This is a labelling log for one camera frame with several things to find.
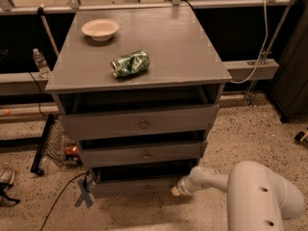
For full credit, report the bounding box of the wire mesh basket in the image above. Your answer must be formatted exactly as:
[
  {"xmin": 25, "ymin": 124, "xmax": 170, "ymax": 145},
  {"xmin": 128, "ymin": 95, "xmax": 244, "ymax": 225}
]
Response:
[{"xmin": 43, "ymin": 120, "xmax": 81, "ymax": 167}]

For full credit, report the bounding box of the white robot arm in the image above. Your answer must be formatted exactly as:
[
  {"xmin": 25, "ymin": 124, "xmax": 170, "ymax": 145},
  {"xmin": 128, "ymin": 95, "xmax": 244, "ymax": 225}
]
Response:
[{"xmin": 171, "ymin": 161, "xmax": 305, "ymax": 231}]

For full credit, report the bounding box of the grey bottom drawer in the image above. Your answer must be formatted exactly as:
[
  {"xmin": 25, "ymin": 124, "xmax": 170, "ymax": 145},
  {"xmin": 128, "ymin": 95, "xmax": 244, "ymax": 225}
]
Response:
[{"xmin": 90, "ymin": 159, "xmax": 198, "ymax": 199}]

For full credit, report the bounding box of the grey wooden drawer cabinet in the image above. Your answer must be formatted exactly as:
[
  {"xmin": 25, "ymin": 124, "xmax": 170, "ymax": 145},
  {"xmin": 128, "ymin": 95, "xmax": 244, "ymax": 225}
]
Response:
[{"xmin": 44, "ymin": 6, "xmax": 232, "ymax": 178}]

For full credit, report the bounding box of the white hanging cable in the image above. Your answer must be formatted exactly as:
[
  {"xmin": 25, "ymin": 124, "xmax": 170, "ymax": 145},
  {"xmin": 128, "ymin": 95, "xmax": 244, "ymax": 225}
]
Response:
[{"xmin": 230, "ymin": 0, "xmax": 270, "ymax": 85}]

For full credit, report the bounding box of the black bar on floor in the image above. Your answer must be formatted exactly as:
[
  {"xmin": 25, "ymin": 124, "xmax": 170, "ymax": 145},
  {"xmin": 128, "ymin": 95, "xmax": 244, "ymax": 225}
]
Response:
[{"xmin": 31, "ymin": 115, "xmax": 54, "ymax": 176}]

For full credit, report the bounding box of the black strap on floor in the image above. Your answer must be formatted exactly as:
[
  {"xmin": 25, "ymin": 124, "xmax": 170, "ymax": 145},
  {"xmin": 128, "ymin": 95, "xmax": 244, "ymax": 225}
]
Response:
[{"xmin": 0, "ymin": 182, "xmax": 22, "ymax": 206}]

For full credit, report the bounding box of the white sneaker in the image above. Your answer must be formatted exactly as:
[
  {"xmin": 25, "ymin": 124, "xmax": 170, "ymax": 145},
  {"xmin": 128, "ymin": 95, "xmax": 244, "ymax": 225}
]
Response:
[{"xmin": 0, "ymin": 167, "xmax": 15, "ymax": 191}]

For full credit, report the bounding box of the black floor cable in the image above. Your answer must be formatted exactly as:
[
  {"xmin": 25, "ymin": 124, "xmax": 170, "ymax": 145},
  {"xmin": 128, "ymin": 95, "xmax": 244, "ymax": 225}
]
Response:
[{"xmin": 38, "ymin": 171, "xmax": 87, "ymax": 231}]

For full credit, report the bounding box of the dark cabinet at right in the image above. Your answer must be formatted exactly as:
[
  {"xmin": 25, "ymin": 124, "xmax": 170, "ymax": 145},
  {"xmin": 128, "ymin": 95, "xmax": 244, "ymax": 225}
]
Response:
[{"xmin": 269, "ymin": 8, "xmax": 308, "ymax": 123}]

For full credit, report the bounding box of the grey middle drawer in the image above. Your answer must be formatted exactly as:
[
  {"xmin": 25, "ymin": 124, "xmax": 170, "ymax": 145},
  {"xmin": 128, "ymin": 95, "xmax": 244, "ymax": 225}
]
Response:
[{"xmin": 77, "ymin": 140, "xmax": 207, "ymax": 167}]

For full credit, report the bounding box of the clear plastic water bottle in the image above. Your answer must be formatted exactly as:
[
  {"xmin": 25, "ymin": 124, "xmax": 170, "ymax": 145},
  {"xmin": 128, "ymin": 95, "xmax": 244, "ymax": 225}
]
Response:
[{"xmin": 33, "ymin": 48, "xmax": 51, "ymax": 79}]

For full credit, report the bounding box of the orange object in basket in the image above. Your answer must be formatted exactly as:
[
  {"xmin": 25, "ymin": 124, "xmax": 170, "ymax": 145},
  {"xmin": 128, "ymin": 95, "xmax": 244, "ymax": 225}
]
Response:
[{"xmin": 64, "ymin": 145, "xmax": 79, "ymax": 158}]

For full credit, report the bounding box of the crushed green soda can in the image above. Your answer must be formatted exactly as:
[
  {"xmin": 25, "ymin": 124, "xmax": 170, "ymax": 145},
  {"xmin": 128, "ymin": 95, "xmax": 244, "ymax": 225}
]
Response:
[{"xmin": 111, "ymin": 50, "xmax": 150, "ymax": 78}]

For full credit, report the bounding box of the white paper bowl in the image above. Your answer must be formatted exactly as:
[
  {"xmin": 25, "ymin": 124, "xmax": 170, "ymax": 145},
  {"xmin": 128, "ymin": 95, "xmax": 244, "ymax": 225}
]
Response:
[{"xmin": 81, "ymin": 19, "xmax": 119, "ymax": 41}]

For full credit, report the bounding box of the grey top drawer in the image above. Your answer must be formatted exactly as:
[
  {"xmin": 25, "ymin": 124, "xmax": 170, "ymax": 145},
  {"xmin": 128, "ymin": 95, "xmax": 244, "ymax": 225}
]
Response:
[{"xmin": 61, "ymin": 105, "xmax": 218, "ymax": 141}]

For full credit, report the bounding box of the black caster wheel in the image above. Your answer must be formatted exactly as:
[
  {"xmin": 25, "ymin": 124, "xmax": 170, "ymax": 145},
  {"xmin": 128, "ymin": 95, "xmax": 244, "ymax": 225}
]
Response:
[{"xmin": 295, "ymin": 131, "xmax": 308, "ymax": 143}]

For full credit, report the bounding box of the grey drawer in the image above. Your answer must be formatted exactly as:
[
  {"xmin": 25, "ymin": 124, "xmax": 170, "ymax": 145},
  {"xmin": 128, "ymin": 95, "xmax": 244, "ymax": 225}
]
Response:
[
  {"xmin": 77, "ymin": 140, "xmax": 207, "ymax": 167},
  {"xmin": 90, "ymin": 159, "xmax": 198, "ymax": 199},
  {"xmin": 61, "ymin": 105, "xmax": 218, "ymax": 141}
]

